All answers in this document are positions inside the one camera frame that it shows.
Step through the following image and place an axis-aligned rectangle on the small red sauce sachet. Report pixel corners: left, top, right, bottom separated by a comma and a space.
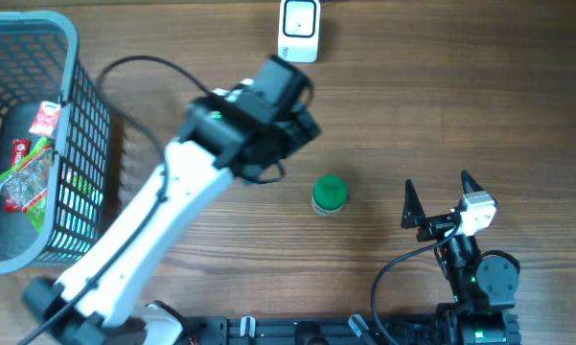
29, 101, 61, 138

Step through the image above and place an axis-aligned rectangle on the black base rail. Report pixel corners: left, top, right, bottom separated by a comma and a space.
172, 313, 522, 345

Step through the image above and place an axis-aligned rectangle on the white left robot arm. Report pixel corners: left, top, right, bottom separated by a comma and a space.
23, 56, 320, 344

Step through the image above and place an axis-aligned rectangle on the white barcode scanner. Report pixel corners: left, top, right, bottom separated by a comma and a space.
277, 0, 321, 63

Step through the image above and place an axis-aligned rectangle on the grey plastic mesh basket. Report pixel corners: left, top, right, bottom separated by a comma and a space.
0, 11, 111, 275

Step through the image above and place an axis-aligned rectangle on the green clear snack bag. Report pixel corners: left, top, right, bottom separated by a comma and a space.
0, 137, 54, 233

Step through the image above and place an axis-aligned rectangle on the red Nescafe coffee stick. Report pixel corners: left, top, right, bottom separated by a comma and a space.
5, 139, 32, 213

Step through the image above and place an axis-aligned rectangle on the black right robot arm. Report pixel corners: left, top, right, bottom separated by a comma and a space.
401, 171, 521, 344

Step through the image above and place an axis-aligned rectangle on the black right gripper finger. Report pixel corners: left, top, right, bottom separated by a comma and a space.
401, 179, 426, 229
460, 170, 484, 194

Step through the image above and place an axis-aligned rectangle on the green lid jar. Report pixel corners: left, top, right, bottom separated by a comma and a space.
311, 174, 349, 217

